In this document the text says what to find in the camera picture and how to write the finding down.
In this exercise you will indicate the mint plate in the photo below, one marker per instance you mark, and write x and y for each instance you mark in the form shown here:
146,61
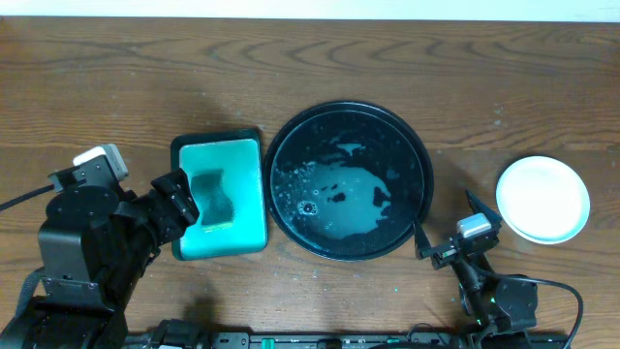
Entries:
543,200

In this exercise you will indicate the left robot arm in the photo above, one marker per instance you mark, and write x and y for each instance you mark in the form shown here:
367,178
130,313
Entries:
96,244

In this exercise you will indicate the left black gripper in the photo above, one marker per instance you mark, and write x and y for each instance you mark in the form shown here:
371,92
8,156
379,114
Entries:
175,198

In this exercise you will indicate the green rectangular tray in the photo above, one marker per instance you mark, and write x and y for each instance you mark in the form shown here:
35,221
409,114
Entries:
238,155

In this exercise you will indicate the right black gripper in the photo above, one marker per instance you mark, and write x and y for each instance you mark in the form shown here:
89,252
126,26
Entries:
441,253

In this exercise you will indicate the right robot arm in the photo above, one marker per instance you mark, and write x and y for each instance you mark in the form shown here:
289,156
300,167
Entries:
503,307

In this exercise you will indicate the dark green sponge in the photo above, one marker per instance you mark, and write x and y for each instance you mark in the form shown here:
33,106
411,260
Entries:
216,208

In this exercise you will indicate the black round tray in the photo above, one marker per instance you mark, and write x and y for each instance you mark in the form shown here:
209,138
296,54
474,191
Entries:
348,180

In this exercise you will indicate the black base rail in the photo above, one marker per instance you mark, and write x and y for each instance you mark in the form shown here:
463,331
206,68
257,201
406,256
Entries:
177,334

